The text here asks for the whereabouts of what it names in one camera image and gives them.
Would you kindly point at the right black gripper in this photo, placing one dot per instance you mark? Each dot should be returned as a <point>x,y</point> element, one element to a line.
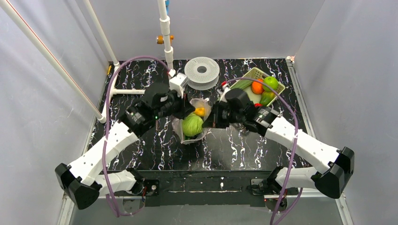
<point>214,114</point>

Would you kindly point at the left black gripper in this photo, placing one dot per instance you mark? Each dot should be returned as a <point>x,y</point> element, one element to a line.
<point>180,107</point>

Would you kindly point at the clear pink zip top bag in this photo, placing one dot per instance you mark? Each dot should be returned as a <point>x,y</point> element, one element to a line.
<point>177,123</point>

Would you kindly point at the yellow toy lemon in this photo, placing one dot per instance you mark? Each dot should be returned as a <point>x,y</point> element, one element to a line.
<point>201,111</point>

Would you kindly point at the green toy cabbage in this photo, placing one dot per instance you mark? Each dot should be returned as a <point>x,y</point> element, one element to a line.
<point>192,125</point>

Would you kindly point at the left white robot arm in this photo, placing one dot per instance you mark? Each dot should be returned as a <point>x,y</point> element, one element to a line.
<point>81,179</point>

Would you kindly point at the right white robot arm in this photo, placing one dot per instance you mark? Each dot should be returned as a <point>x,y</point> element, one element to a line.
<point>331,168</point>

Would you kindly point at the green toy okra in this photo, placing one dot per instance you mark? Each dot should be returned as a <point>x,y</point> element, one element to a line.
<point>243,84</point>

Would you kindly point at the orange toy tangerine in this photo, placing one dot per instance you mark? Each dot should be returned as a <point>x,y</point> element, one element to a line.
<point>257,87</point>

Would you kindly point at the green perforated plastic basket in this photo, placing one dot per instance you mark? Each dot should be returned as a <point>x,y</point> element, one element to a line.
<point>255,74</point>

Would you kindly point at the green toy apple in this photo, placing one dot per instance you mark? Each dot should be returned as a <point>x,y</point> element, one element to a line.
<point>271,84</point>

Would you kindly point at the grey filament spool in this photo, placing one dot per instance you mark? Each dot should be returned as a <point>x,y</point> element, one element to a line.
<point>202,72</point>

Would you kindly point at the orange pipe clamp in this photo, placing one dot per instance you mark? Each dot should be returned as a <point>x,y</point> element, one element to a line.
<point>160,39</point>

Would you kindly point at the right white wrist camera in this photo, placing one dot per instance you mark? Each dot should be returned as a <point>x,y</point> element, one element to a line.
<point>222,90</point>

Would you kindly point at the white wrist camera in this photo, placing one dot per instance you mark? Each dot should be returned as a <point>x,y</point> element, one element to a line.
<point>178,83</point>
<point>222,90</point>

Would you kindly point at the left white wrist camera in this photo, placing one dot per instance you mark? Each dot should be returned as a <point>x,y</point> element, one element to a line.
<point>178,83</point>

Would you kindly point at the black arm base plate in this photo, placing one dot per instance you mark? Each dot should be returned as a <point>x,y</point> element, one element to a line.
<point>185,187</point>

